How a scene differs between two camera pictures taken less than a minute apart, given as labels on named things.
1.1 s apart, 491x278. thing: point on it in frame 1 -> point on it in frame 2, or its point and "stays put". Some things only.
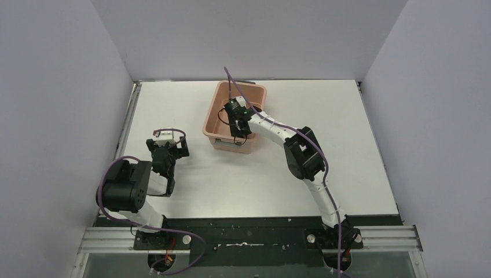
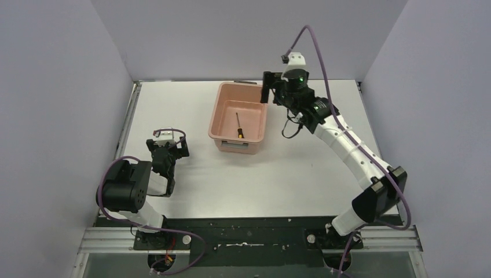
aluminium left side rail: [136, 88] stays put
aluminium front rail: [388, 238] stays put
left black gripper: [178, 149] stays put
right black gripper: [237, 132] -> [269, 77]
